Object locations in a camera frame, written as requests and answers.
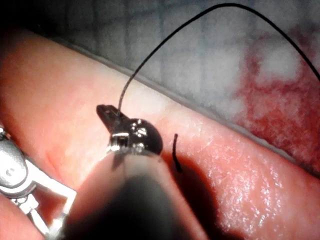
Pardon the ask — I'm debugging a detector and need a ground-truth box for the black thread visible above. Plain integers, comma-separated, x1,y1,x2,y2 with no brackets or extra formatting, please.
117,2,320,113

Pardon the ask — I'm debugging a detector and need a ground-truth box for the tissue pad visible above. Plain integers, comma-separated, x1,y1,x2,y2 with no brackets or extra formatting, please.
0,26,320,240

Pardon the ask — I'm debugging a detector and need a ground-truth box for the left arm needle driver jaw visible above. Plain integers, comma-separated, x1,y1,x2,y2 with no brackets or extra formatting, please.
97,112,121,135
96,103,130,120

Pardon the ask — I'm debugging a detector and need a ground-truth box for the left arm needle driver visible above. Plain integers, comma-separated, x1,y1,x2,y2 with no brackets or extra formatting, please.
106,117,164,155

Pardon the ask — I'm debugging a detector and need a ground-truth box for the right arm needle driver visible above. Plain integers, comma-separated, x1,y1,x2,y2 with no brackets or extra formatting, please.
0,124,38,203

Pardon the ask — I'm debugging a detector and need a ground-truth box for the right arm needle driver jaw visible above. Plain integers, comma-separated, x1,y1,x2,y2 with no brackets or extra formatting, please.
23,197,65,240
24,159,77,201

